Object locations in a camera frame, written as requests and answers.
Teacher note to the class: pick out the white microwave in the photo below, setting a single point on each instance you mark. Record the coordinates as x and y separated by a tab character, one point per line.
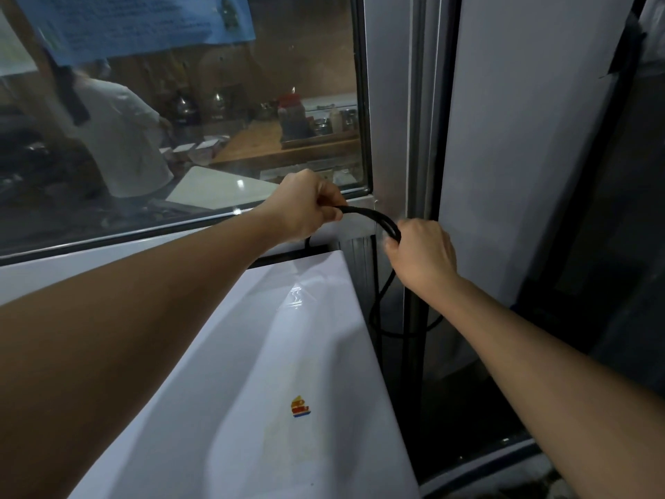
260	384

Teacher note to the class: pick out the person's right forearm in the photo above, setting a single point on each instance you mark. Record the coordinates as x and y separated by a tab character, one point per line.
561	400

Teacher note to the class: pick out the person's left hand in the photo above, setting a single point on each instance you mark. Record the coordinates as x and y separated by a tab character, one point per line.
301	207

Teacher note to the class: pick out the small white box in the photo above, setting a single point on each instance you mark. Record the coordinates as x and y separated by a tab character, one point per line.
183	150
207	149

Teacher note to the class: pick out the white tilted board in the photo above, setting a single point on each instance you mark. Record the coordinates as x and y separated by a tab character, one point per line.
218	189

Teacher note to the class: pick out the dark red bottle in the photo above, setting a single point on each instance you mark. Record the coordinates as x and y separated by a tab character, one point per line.
292	116

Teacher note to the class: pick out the metal kettle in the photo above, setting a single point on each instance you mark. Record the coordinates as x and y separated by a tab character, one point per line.
183	106
218	103

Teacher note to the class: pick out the blue poster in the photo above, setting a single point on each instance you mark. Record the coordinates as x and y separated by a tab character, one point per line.
130	23

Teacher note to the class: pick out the wooden kitchen counter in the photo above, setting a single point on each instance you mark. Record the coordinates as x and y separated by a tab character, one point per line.
249	145

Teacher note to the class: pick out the person's left forearm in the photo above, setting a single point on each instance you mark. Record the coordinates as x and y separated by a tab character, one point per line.
114	358

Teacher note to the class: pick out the white paper notice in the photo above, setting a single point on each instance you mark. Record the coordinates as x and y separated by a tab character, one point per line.
13	51

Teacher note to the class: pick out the dark tray of jars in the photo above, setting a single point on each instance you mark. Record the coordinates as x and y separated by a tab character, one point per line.
332	135

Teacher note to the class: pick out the glass window aluminium frame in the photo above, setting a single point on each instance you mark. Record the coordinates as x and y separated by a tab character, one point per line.
384	98

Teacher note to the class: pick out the person's right hand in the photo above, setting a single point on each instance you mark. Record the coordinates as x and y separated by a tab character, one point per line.
423	259

